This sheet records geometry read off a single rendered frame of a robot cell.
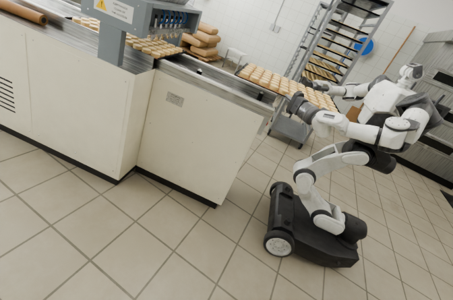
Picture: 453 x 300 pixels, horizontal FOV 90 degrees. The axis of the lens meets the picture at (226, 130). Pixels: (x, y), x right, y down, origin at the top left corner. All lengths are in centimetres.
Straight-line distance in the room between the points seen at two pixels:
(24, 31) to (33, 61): 15
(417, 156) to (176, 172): 410
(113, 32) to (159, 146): 74
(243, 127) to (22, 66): 132
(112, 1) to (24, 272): 128
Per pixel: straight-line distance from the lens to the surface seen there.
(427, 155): 492
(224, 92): 130
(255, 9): 573
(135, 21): 122
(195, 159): 154
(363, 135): 105
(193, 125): 143
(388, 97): 141
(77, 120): 164
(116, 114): 143
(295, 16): 549
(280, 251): 176
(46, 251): 154
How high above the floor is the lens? 131
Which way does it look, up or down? 28 degrees down
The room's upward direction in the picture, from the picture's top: 22 degrees clockwise
